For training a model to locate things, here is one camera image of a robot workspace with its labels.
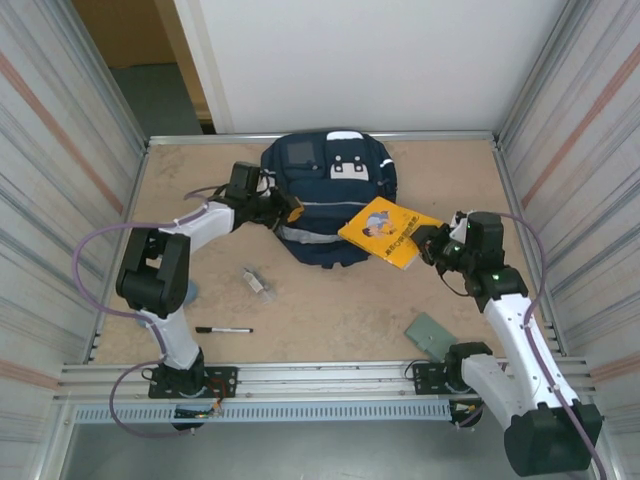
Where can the yellow book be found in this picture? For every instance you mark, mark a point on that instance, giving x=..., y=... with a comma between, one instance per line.
x=380, y=230

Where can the aluminium table frame rail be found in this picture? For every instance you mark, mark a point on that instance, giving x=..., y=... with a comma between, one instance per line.
x=210, y=138
x=132, y=200
x=516, y=200

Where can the white door frame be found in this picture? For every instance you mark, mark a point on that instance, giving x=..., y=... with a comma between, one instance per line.
x=202, y=60

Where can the grey-green wallet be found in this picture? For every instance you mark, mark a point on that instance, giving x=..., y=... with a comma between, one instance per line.
x=430, y=332

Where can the black marker pen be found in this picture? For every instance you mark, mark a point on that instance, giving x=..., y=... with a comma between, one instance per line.
x=225, y=330

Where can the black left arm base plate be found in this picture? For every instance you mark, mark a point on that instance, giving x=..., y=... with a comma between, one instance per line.
x=225, y=380

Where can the blue-grey pouch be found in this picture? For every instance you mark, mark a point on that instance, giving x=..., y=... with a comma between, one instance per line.
x=191, y=292

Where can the aluminium mounting rail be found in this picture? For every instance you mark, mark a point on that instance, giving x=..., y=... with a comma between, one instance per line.
x=325, y=380

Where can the clear plastic case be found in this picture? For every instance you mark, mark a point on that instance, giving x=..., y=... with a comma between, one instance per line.
x=257, y=285

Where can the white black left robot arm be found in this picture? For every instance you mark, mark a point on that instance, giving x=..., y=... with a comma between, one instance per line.
x=210, y=222

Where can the small green circuit board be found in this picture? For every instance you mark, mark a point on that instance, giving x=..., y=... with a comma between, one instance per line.
x=197, y=413

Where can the navy blue backpack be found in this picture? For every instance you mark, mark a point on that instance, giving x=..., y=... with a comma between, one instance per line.
x=325, y=190

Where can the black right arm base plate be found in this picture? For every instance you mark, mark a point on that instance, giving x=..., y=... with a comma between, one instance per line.
x=425, y=380

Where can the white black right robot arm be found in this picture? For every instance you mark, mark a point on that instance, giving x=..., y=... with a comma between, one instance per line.
x=515, y=330

